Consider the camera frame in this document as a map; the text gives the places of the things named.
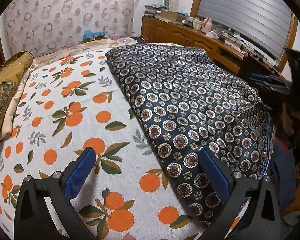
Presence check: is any navy circle-patterned garment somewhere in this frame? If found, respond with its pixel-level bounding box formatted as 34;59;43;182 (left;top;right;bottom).
106;43;274;227

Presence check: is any wooden sideboard cabinet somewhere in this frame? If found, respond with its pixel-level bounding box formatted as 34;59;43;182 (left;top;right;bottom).
141;17;282;77

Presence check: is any grey window blind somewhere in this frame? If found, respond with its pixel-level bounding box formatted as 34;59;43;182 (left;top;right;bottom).
198;0;292;60

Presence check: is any pink thermos jug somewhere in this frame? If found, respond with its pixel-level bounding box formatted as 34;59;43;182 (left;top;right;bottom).
201;17;213;33

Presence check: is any orange-print white bedsheet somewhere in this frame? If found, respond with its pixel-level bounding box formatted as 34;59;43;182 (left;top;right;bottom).
0;48;205;239

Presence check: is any olive gold folded cloth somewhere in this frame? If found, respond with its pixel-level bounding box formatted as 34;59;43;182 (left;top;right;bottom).
0;51;33;141

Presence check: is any cardboard box on sideboard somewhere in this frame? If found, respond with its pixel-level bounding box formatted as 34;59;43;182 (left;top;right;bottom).
158;10;186;23

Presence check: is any blue-topped box behind bed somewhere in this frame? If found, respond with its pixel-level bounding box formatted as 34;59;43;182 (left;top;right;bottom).
82;30;105;43

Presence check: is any floral quilt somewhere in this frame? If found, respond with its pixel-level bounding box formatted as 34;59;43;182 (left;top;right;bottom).
33;37;138;66

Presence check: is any sheer circle-patterned curtain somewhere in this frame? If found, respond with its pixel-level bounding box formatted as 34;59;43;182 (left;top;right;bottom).
3;0;139;57

